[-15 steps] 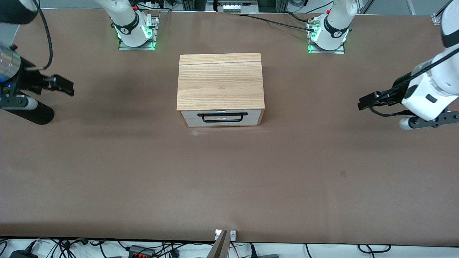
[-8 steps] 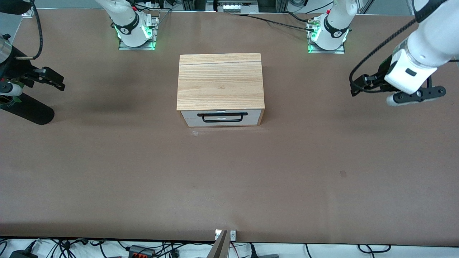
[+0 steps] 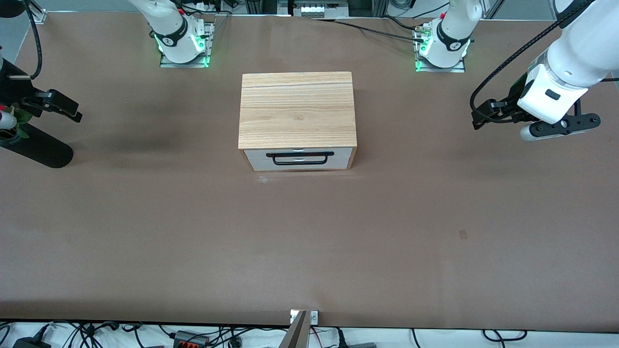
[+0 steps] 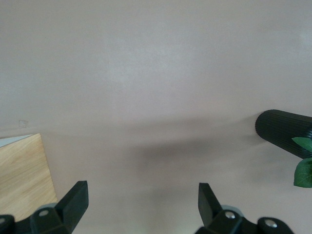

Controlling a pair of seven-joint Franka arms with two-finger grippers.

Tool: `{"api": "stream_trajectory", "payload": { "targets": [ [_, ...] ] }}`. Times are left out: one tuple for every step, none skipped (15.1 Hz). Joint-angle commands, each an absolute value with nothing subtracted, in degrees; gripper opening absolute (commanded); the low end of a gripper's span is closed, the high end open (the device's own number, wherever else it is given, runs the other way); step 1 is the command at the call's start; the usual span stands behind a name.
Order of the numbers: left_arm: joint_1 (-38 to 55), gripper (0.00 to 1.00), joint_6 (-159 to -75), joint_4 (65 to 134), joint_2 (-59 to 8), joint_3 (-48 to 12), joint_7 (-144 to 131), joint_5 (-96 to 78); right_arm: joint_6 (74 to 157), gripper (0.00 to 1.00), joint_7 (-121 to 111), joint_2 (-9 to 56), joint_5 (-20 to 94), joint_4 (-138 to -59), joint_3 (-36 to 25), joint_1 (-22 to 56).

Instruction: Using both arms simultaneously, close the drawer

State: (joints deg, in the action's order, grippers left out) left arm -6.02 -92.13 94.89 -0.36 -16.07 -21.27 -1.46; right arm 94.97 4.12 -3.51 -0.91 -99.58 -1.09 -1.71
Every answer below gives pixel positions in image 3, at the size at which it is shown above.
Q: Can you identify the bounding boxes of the red rose with green leaves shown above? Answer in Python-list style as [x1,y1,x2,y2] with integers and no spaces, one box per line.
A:
[0,104,35,141]

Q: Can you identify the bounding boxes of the light wooden drawer cabinet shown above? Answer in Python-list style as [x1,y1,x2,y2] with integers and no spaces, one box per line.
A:
[237,72,358,173]

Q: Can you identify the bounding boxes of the grey wedge-shaped post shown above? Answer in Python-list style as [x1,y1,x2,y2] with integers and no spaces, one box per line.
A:
[280,310,309,348]

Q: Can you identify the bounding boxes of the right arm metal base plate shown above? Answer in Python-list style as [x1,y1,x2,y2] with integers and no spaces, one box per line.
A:
[160,22,214,68]

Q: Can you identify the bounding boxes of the aluminium corner bracket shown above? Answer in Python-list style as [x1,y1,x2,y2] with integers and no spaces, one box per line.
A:
[28,0,48,25]

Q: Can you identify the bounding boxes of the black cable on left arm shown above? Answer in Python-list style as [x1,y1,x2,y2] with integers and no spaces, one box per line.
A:
[470,0,595,124]

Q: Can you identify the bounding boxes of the black power adapter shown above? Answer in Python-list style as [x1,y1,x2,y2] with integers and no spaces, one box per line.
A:
[12,336,51,348]

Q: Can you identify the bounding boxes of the black looped floor cable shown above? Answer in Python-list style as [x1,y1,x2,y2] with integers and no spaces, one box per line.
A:
[483,330,528,342]

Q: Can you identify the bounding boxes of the small metal bracket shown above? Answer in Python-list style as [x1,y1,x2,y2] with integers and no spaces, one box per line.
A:
[290,310,319,325]

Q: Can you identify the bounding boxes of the black connector block orange levers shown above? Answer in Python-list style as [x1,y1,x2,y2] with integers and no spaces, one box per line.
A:
[172,330,209,348]

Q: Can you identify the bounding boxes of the white power strip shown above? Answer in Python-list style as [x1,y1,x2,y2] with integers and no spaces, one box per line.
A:
[294,0,350,19]

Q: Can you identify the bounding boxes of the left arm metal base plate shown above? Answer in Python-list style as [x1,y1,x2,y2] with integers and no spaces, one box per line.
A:
[413,24,467,73]

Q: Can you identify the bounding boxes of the long black table cable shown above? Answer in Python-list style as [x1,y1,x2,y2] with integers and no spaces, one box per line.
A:
[309,17,428,44]

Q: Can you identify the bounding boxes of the black vase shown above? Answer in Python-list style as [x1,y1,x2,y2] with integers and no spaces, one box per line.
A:
[0,123,74,169]

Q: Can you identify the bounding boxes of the white drawer with black handle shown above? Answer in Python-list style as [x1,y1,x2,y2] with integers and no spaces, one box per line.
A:
[243,146,354,167]

